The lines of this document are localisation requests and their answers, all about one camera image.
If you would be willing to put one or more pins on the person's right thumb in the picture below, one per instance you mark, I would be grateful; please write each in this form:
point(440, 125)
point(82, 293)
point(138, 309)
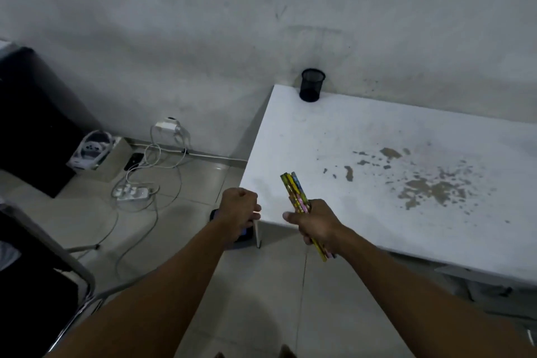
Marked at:
point(291, 216)

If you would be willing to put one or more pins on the black mesh pen holder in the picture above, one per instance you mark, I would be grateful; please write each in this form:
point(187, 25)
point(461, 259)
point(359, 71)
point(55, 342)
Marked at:
point(311, 85)

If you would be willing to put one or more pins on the blue patterned pencil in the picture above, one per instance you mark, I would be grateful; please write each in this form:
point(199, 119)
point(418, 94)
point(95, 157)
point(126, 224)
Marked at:
point(299, 189)

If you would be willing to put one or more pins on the white headset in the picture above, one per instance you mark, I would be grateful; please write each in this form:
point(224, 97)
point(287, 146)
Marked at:
point(91, 150)

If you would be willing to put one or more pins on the white power strip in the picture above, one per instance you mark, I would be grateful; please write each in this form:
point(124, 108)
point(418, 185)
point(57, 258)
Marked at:
point(133, 193)

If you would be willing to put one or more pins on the person's left forearm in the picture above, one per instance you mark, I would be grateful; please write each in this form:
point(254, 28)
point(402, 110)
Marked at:
point(168, 299)

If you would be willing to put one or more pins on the person's left hand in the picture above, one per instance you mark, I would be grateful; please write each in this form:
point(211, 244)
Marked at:
point(237, 209)

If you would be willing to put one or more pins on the person's right forearm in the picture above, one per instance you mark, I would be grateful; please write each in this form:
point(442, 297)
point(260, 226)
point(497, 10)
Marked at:
point(411, 303)

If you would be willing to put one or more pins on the black phone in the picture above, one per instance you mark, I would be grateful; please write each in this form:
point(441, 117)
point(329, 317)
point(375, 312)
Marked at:
point(134, 161)

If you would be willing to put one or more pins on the person's right hand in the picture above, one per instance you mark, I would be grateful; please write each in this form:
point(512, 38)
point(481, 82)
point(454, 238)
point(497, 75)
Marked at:
point(321, 223)

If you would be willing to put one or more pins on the pink patterned pencil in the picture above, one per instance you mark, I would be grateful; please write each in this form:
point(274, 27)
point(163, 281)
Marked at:
point(303, 205)

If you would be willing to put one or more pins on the white wall charger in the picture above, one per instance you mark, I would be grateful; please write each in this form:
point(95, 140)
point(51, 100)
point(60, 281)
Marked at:
point(167, 125)

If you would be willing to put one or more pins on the black chair with metal frame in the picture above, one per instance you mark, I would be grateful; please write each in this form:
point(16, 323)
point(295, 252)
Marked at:
point(37, 299)

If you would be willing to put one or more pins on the person's left thumb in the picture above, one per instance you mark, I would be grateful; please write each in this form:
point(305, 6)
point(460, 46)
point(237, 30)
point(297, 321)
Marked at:
point(254, 211)

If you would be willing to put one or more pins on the beige cardboard box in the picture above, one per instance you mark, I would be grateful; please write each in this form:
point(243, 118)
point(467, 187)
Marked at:
point(110, 162)

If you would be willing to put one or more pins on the yellow patterned pencil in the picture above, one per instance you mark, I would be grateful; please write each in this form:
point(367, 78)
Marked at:
point(290, 190)

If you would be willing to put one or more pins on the black cabinet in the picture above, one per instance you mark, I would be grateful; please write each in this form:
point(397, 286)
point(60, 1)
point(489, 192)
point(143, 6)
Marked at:
point(37, 122)

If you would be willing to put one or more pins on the white table leg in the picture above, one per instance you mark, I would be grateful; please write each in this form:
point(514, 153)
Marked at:
point(257, 234)

